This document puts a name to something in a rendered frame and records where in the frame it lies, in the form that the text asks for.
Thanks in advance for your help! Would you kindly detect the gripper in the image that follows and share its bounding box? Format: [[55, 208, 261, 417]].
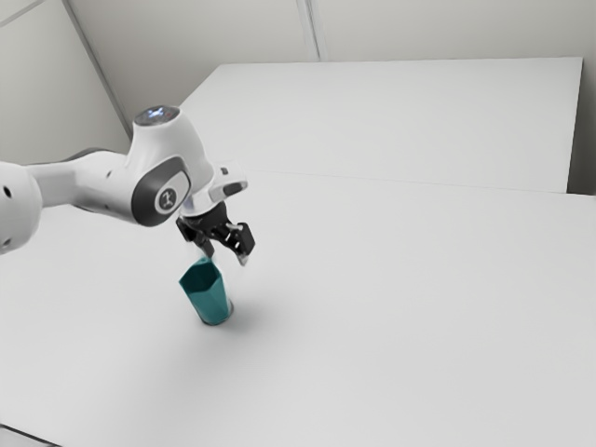
[[175, 203, 256, 267]]

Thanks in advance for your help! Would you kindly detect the teal faceted mug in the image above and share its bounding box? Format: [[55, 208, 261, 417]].
[[178, 256, 233, 326]]

